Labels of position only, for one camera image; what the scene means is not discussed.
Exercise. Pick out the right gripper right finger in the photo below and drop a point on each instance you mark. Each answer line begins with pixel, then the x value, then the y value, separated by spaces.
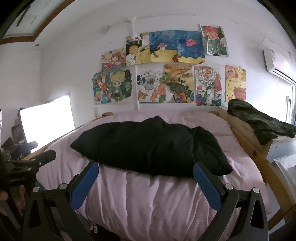
pixel 251 223

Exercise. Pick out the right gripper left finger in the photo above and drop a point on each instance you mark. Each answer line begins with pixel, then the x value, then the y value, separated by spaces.
pixel 39 221

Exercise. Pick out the black garment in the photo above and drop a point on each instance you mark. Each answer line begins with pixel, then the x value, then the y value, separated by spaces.
pixel 153 147

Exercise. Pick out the bright window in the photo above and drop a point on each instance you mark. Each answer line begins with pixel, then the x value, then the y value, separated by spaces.
pixel 46 122

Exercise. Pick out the white pillow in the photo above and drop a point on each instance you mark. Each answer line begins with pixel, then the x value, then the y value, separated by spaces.
pixel 286 165

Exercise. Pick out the pink duvet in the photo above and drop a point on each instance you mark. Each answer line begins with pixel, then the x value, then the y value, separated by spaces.
pixel 139 207

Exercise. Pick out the dark green garment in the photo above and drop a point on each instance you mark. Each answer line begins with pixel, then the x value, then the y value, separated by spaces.
pixel 265 127

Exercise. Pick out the anime characters green painting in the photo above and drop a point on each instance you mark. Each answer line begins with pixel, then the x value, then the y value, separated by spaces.
pixel 112 87

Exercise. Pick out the yellow pig painting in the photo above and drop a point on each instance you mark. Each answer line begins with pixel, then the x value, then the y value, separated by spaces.
pixel 235 83

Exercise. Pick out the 2024 dragon painting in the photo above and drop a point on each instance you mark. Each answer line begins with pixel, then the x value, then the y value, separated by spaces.
pixel 208 86

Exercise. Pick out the orange haired girl painting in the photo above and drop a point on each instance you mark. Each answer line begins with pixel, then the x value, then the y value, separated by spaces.
pixel 113 60

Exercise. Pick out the green hill flowers painting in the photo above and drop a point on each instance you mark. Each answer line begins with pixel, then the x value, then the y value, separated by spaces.
pixel 179 79

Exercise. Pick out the orange slices drink painting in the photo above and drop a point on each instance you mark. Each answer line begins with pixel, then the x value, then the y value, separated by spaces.
pixel 151 88

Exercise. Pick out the white air conditioner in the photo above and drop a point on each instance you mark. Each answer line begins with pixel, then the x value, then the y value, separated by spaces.
pixel 279 66

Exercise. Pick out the black yellow moon painting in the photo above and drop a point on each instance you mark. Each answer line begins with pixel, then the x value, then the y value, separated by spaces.
pixel 137 49

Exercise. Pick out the red haired child painting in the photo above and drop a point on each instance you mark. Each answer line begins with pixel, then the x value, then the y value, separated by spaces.
pixel 216 41

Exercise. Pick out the blue sea yellow sand painting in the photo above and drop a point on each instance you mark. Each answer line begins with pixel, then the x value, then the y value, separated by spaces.
pixel 171 46

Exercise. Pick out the wooden bed frame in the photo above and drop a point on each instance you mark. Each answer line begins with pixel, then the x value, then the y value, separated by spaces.
pixel 257 153

